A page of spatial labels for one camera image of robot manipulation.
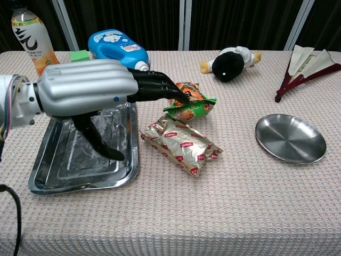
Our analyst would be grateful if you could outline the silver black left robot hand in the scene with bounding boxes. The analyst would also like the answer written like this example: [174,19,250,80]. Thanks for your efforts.
[33,59,191,161]

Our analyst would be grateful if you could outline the green snack bag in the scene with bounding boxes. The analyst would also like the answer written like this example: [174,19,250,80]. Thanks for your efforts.
[163,81,217,121]

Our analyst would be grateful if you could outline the green cube block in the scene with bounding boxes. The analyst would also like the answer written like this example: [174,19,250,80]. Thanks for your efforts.
[69,50,93,62]

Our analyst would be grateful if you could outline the blue detergent bottle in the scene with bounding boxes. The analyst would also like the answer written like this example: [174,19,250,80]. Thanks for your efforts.
[87,29,150,72]

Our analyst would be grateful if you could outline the black pleated curtain panel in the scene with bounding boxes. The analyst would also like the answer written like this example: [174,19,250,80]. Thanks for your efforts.
[293,0,341,66]
[189,0,304,51]
[63,0,182,51]
[0,0,72,54]

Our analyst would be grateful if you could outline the orange drink bottle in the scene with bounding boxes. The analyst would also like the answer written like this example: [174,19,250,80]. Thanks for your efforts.
[11,2,61,78]

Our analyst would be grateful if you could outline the rectangular steel tray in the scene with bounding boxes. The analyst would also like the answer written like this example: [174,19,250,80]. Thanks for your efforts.
[28,101,140,196]

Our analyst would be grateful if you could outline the black white plush toy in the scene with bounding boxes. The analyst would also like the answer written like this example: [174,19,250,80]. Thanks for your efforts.
[200,45,263,82]

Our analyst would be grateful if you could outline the pink woven tablecloth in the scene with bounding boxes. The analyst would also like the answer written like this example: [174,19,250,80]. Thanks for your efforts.
[0,50,341,256]

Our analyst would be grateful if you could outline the round steel plate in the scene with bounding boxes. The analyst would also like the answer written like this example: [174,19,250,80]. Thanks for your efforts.
[255,114,327,164]

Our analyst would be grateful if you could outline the folding paper fan red ribs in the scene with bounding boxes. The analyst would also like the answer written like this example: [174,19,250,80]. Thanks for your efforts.
[275,44,341,102]

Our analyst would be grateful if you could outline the white partition frame post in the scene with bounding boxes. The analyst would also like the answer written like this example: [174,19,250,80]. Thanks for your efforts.
[52,0,80,51]
[283,0,315,51]
[178,0,192,51]

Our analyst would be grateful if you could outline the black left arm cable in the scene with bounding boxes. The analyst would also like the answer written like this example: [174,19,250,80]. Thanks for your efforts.
[0,183,22,256]

